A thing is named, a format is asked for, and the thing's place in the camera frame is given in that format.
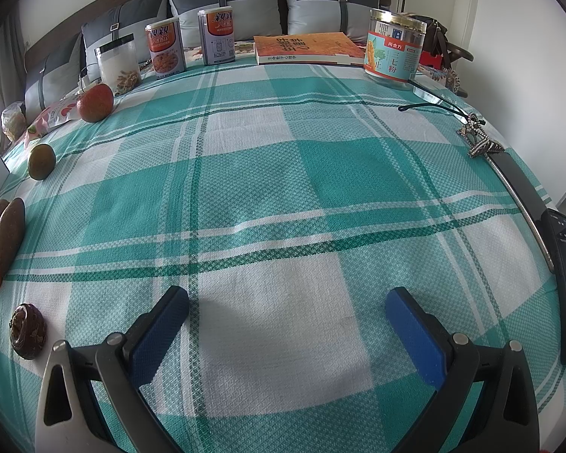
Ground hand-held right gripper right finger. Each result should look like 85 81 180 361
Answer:
386 286 541 453

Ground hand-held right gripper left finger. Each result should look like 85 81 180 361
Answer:
34 286 190 453

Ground brown sweet potato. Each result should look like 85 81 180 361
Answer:
0 197 26 277

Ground teal and white plaid blanket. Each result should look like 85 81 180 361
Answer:
0 63 566 453

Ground green round fruit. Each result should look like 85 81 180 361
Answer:
27 144 56 181

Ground silver metal hair clip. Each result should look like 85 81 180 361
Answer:
455 112 503 158

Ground black eyeglasses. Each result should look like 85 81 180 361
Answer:
397 79 472 119

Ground red round fruit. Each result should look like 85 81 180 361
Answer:
76 83 115 124

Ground pink snack packet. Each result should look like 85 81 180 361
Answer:
26 97 84 145

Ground clear plastic bag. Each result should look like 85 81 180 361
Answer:
0 102 27 143

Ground clear jar with black lid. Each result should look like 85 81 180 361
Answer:
94 34 143 97

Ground grey two-tone pillow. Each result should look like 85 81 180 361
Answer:
81 0 169 82
280 0 384 44
165 0 282 51
25 35 84 115

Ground orange label can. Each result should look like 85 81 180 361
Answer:
145 16 186 81
197 8 237 67

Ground large clear jar teal label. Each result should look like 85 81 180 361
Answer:
363 8 428 91

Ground dark handbag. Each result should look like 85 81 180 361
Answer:
417 16 475 65

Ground orange book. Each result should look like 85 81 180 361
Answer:
253 31 367 66

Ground grey curtain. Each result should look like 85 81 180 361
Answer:
0 9 27 120

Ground black strap with metal edge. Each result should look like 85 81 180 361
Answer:
486 151 560 275

